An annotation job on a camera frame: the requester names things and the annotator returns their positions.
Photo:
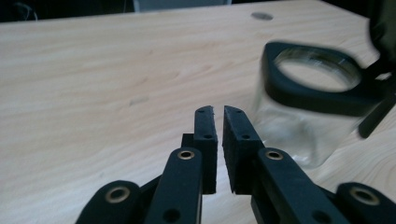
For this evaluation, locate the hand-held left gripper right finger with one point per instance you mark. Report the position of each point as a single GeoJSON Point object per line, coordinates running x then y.
{"type": "Point", "coordinates": [238, 155]}

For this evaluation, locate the clear glass jar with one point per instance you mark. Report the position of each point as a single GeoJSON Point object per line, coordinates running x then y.
{"type": "Point", "coordinates": [295, 137]}

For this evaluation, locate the grey round desk grommet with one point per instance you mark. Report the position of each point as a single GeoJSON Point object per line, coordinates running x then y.
{"type": "Point", "coordinates": [261, 16]}

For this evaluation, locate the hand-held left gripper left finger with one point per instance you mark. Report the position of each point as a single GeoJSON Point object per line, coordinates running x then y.
{"type": "Point", "coordinates": [205, 149]}

